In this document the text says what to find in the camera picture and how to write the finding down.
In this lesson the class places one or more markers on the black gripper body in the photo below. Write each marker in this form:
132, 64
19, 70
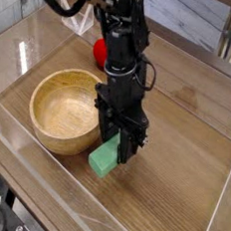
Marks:
123, 92

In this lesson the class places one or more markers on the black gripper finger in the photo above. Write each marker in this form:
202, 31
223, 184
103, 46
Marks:
106, 120
129, 144

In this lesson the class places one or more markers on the green rectangular block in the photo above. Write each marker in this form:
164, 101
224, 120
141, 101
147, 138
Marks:
104, 158

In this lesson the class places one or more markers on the brown wooden bowl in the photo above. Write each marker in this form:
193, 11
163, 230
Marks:
63, 112

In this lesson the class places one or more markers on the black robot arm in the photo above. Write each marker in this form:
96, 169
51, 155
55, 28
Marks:
126, 35

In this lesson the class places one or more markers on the red plush strawberry toy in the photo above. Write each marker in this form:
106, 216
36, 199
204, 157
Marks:
100, 52

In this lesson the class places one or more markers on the clear acrylic front panel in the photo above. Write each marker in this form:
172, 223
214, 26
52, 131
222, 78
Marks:
53, 196

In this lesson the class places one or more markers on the clear acrylic corner bracket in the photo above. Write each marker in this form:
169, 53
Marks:
81, 22

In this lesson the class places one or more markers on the black metal table frame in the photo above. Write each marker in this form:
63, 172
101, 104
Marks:
6, 215

